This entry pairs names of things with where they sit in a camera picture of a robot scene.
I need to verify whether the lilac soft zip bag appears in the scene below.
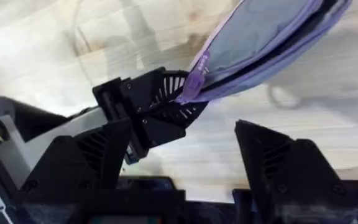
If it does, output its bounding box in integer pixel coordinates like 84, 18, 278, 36
175, 0, 354, 105

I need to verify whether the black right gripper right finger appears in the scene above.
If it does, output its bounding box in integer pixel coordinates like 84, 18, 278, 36
234, 119, 356, 208

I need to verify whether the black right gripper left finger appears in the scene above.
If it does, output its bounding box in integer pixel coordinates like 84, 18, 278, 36
19, 118, 134, 205

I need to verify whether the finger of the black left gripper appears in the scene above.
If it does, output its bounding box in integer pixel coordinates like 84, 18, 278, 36
140, 100, 210, 149
119, 67, 190, 112

